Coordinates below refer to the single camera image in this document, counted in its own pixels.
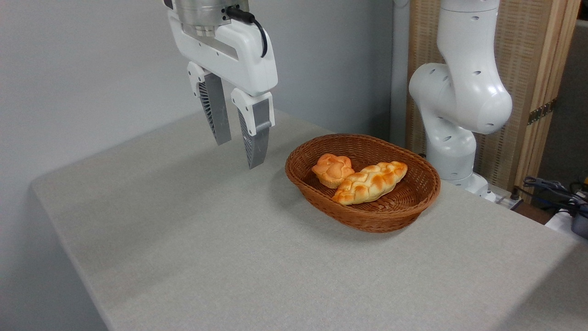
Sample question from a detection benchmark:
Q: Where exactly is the flower-shaped orange bun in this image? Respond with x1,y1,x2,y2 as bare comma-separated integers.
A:
311,154,356,189

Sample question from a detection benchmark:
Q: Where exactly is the braided golden bread loaf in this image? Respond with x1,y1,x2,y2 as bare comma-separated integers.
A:
332,161,408,206

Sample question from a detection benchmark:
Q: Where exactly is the dark blue cable bundle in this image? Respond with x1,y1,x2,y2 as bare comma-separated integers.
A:
522,176,588,217

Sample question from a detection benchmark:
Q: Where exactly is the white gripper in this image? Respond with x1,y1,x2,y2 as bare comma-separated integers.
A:
168,11,278,170

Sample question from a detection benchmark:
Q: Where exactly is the brown wicker oval basket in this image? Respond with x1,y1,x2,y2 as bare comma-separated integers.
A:
285,133,441,234

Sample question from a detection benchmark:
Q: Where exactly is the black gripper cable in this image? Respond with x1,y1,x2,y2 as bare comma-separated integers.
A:
226,6,268,58

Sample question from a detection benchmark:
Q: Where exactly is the brass screen hinge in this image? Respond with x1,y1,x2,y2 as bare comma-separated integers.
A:
527,98,558,126

